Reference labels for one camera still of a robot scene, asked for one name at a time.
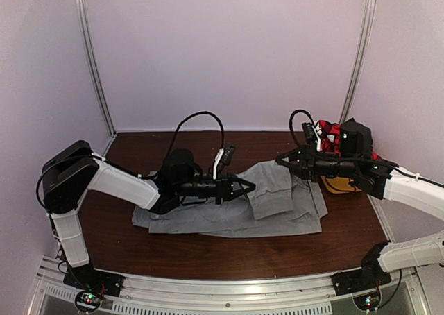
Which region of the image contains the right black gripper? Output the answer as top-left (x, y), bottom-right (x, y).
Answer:
top-left (275, 142), bottom-right (359, 182)

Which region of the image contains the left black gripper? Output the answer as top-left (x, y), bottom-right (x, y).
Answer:
top-left (176, 169), bottom-right (256, 205)

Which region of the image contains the grey long sleeve shirt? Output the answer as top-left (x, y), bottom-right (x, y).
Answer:
top-left (132, 160), bottom-right (328, 238)

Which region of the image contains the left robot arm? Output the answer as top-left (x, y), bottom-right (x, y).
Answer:
top-left (35, 140), bottom-right (256, 290)

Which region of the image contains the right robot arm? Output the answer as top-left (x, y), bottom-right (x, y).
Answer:
top-left (275, 119), bottom-right (443, 289)

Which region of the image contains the red black plaid shirt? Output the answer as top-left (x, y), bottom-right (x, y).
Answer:
top-left (313, 118), bottom-right (381, 160)

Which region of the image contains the yellow plastic bin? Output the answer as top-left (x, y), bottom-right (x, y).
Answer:
top-left (321, 176), bottom-right (361, 194)

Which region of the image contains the right circuit board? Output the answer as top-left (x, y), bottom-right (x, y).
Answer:
top-left (353, 293), bottom-right (382, 312)

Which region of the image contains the circuit board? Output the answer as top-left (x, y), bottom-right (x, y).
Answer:
top-left (74, 291), bottom-right (103, 313)
top-left (353, 293), bottom-right (382, 312)

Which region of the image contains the left circuit board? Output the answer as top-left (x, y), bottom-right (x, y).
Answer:
top-left (74, 291), bottom-right (103, 313)

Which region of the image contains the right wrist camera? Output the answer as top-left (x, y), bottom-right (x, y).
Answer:
top-left (302, 122), bottom-right (322, 152)

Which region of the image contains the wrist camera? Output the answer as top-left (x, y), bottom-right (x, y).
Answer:
top-left (302, 122), bottom-right (322, 152)
top-left (212, 145), bottom-right (236, 180)

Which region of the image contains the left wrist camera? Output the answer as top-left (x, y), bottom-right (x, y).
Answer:
top-left (212, 145), bottom-right (236, 180)

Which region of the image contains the right black cable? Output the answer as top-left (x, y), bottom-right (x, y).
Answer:
top-left (289, 109), bottom-right (316, 149)

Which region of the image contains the black cable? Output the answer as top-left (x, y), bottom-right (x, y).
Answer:
top-left (166, 111), bottom-right (226, 163)
top-left (289, 109), bottom-right (316, 149)

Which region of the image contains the left black cable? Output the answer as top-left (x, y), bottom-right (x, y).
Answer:
top-left (166, 111), bottom-right (226, 163)

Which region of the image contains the front aluminium rail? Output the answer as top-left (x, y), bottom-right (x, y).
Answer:
top-left (34, 255), bottom-right (424, 315)

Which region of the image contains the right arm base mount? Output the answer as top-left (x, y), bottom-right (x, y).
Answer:
top-left (331, 267), bottom-right (391, 296)

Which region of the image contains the right aluminium frame post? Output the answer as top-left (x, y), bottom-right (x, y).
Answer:
top-left (339, 0), bottom-right (377, 123)

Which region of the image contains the aluminium frame post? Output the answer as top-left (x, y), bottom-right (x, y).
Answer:
top-left (74, 0), bottom-right (117, 137)
top-left (339, 0), bottom-right (377, 123)

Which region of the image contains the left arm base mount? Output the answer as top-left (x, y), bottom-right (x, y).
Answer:
top-left (63, 266), bottom-right (124, 297)

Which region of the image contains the left aluminium frame post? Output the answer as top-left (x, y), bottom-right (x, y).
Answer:
top-left (74, 0), bottom-right (117, 137)

